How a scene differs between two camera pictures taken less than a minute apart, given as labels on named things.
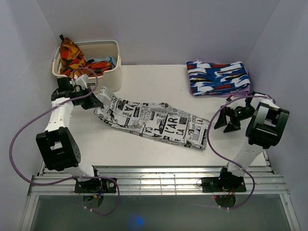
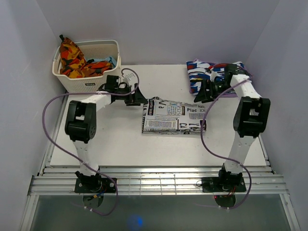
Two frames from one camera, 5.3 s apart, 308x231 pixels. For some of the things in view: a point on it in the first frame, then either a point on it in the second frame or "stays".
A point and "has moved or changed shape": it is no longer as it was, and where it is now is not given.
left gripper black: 93,102 to 135,98
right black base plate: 223,184 stays
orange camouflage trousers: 73,63 stays
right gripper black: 222,120 to 202,96
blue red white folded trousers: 209,78 stays
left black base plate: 96,186 stays
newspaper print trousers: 161,121 has moved or changed shape
